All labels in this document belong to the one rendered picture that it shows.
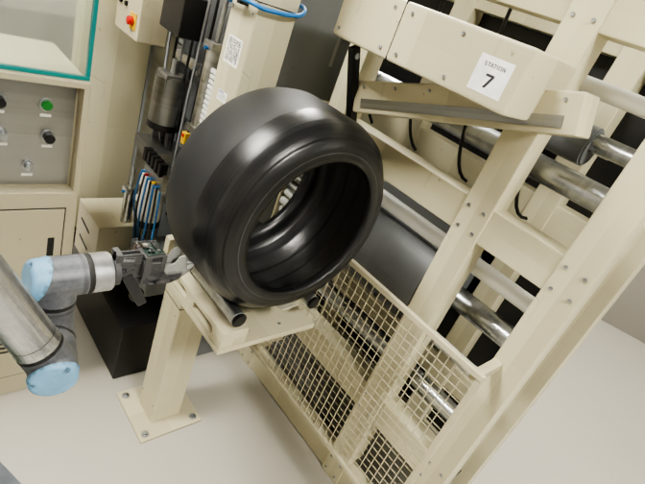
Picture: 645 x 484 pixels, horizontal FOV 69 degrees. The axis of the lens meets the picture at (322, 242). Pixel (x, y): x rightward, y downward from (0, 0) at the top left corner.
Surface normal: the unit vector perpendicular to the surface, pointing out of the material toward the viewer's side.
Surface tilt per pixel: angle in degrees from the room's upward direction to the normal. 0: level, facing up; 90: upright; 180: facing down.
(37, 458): 0
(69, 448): 0
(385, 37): 90
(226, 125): 48
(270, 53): 90
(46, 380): 93
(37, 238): 90
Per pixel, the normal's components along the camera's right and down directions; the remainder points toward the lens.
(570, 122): -0.72, 0.08
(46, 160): 0.61, 0.55
